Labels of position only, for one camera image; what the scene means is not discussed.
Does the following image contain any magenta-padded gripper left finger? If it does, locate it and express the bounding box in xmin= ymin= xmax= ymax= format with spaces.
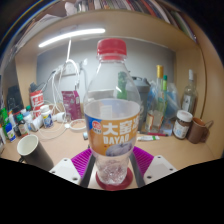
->
xmin=49 ymin=147 xmax=98 ymax=189

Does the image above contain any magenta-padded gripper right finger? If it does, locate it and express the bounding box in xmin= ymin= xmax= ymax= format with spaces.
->
xmin=129 ymin=146 xmax=179 ymax=189

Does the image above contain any clear bottle with red cap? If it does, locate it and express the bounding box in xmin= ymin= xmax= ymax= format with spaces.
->
xmin=83 ymin=38 xmax=142 ymax=187

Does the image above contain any black mug with white inside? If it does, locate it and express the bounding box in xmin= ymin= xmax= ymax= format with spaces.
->
xmin=16 ymin=134 xmax=55 ymax=173

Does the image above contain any white toothpaste tube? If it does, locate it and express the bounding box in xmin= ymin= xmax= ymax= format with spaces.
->
xmin=136 ymin=134 xmax=161 ymax=142

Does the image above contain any flat round red coaster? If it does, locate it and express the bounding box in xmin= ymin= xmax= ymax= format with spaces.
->
xmin=95 ymin=166 xmax=135 ymax=192

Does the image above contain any round white-rimmed lid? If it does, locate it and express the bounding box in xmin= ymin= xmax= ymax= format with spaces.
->
xmin=68 ymin=118 xmax=88 ymax=132

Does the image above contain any brown jar with white lid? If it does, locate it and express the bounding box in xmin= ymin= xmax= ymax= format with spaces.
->
xmin=172 ymin=109 xmax=194 ymax=140

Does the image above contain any brown ceramic mug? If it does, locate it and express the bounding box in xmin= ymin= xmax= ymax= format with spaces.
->
xmin=187 ymin=116 xmax=214 ymax=145

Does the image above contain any white pill bottle blue label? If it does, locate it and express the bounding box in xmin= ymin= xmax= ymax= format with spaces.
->
xmin=39 ymin=104 xmax=54 ymax=129

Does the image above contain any maroon pouch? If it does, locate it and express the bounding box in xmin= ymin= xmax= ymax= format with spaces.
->
xmin=61 ymin=89 xmax=83 ymax=122

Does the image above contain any clear plastic bag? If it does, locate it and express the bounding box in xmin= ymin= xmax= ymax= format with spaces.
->
xmin=146 ymin=81 xmax=183 ymax=136

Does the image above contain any grey shaker bottle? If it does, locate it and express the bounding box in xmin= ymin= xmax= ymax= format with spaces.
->
xmin=134 ymin=76 xmax=152 ymax=131

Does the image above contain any clear glass bottle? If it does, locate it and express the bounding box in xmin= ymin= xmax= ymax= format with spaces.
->
xmin=180 ymin=68 xmax=199 ymax=116

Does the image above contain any black plastic container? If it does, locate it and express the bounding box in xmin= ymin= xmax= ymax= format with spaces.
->
xmin=6 ymin=85 xmax=24 ymax=113

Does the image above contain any white LED light bar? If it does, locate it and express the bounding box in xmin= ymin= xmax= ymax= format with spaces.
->
xmin=37 ymin=27 xmax=107 ymax=49

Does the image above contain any white looped cable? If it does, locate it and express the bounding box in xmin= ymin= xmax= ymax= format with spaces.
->
xmin=49 ymin=59 xmax=83 ymax=111

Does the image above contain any white wall power outlet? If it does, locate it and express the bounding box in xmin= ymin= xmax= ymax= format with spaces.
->
xmin=59 ymin=61 xmax=84 ymax=76

